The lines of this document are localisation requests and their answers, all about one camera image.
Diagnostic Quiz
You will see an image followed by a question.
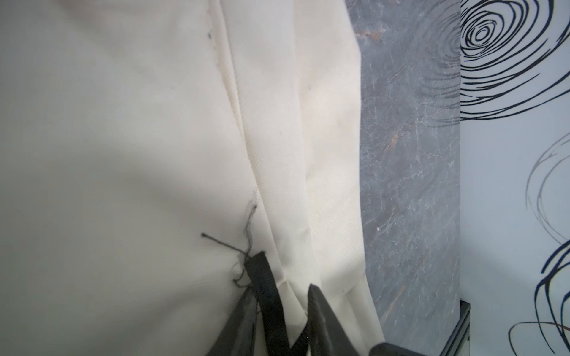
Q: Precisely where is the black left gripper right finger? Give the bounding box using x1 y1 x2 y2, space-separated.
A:
307 284 358 356

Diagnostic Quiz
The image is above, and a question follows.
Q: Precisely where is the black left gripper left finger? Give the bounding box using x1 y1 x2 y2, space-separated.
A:
207 289 258 356

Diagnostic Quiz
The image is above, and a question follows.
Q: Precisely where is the cream canvas backpack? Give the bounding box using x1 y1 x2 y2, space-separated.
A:
1 1 384 355

